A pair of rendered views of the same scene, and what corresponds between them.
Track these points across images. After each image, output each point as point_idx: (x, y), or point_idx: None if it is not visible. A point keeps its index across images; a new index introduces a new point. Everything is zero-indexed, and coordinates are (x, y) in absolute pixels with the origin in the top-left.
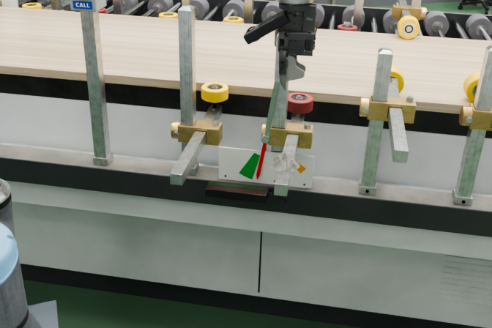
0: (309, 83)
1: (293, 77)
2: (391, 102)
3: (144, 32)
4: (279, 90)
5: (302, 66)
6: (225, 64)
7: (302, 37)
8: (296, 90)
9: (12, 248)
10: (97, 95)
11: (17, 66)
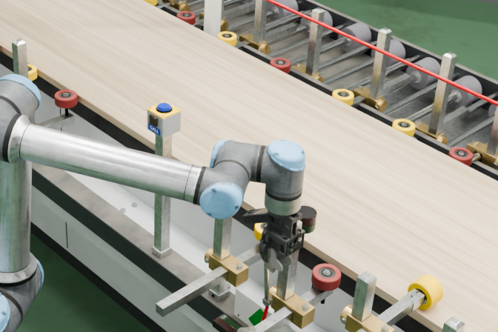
0: (362, 257)
1: (273, 267)
2: (364, 324)
3: (290, 118)
4: (282, 266)
5: (289, 259)
6: (314, 197)
7: (278, 240)
8: (339, 261)
9: (0, 322)
10: (159, 199)
11: (138, 133)
